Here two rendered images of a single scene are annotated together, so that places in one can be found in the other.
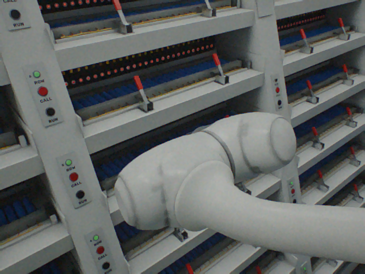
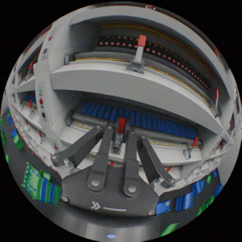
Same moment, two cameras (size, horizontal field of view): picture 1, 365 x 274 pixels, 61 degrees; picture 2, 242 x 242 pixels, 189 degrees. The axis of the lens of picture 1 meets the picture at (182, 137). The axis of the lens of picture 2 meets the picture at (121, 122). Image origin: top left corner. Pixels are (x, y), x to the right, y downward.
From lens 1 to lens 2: 0.67 m
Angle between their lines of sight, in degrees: 33
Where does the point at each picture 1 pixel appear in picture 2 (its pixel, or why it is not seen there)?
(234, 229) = not seen: outside the picture
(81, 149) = (46, 82)
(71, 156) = (41, 86)
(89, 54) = (96, 12)
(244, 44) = (222, 103)
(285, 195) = not seen: hidden behind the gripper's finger
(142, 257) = (84, 162)
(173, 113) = (167, 99)
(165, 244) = not seen: hidden behind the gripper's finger
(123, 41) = (137, 8)
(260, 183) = (172, 174)
